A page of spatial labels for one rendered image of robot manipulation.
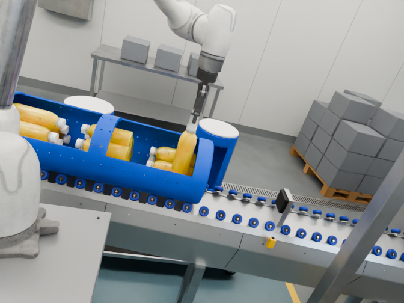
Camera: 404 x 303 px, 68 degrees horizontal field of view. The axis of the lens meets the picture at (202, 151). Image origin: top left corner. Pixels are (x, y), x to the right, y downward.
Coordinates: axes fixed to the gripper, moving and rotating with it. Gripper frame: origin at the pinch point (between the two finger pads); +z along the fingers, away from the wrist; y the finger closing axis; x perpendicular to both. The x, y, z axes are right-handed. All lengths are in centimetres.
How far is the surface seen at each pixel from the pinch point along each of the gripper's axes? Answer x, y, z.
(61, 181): 45, -6, 37
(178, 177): 0.2, -8.5, 20.8
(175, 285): -23, 37, 132
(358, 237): -64, -29, 15
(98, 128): 34.2, -2.4, 12.2
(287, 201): -50, 1, 25
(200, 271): -23, -4, 72
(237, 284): -69, 49, 132
